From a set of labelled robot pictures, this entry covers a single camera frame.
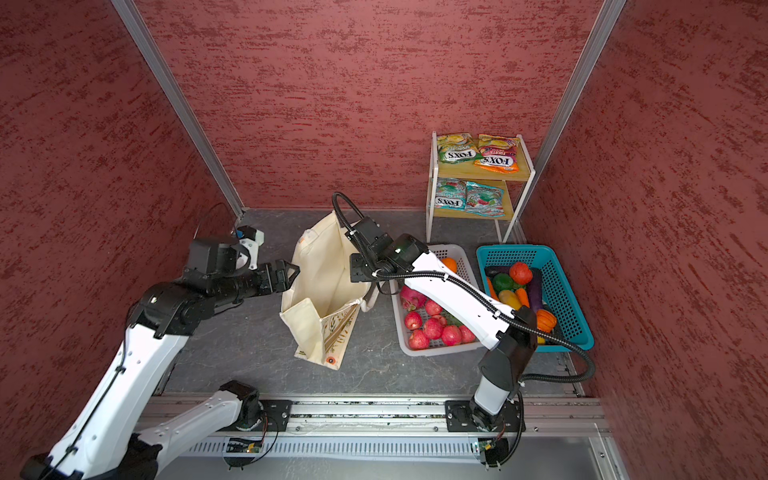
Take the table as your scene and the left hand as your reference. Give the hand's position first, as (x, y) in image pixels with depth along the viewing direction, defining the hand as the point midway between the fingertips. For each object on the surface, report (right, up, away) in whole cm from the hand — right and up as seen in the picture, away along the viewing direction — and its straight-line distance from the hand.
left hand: (285, 278), depth 68 cm
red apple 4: (+32, -15, +17) cm, 39 cm away
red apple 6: (+37, -14, +11) cm, 41 cm away
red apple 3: (+46, -18, +14) cm, 52 cm away
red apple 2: (+42, -17, +11) cm, 46 cm away
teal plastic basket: (+77, -9, +22) cm, 81 cm away
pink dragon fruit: (+31, -9, +19) cm, 37 cm away
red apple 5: (+37, -12, +20) cm, 44 cm away
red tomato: (+67, -2, +25) cm, 71 cm away
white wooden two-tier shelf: (+48, +29, +18) cm, 59 cm away
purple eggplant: (+72, -8, +26) cm, 77 cm away
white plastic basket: (+34, -16, +16) cm, 41 cm away
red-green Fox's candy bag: (+56, +22, +30) cm, 68 cm away
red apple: (+33, -19, +13) cm, 40 cm away
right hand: (+17, 0, +6) cm, 18 cm away
